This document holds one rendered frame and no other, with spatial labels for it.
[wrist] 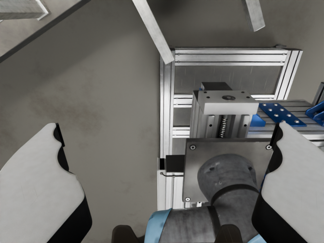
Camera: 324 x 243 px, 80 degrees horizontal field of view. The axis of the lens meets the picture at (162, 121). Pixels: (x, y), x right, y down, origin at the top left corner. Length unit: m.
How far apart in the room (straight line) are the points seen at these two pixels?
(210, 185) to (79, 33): 1.30
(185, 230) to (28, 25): 0.78
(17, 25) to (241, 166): 0.82
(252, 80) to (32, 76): 1.56
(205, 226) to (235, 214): 0.06
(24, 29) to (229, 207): 0.81
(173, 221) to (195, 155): 0.18
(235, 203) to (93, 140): 1.53
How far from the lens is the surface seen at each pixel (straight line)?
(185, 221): 0.42
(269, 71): 1.44
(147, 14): 0.58
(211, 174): 0.51
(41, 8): 0.79
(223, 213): 0.43
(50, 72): 1.68
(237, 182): 0.49
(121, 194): 2.24
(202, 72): 1.29
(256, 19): 0.62
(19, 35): 0.88
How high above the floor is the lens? 1.43
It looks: 61 degrees down
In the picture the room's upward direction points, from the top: 179 degrees clockwise
